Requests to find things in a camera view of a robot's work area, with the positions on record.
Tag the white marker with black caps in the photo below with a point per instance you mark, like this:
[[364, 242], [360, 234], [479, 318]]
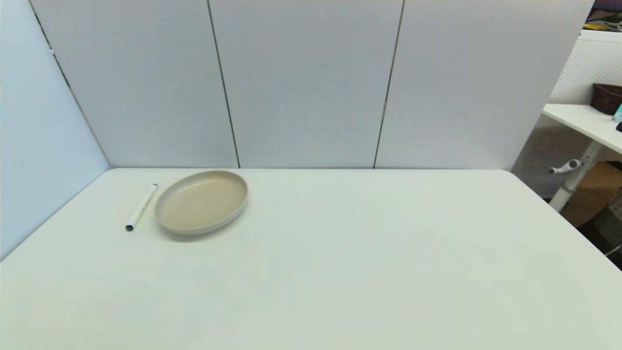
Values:
[[142, 207]]

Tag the teal small item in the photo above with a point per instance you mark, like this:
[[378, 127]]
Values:
[[619, 113]]

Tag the white side desk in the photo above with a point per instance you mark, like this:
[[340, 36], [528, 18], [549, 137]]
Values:
[[583, 120]]

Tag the white perforated partition panel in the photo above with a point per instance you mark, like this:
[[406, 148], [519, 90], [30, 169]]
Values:
[[588, 63]]

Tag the white desk leg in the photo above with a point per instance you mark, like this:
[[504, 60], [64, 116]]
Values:
[[576, 180]]

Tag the brown cardboard box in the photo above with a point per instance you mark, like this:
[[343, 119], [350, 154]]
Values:
[[595, 192]]

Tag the beige oval plate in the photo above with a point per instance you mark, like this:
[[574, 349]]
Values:
[[201, 201]]

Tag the dark woven basket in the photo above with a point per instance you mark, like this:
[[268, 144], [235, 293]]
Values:
[[606, 98]]

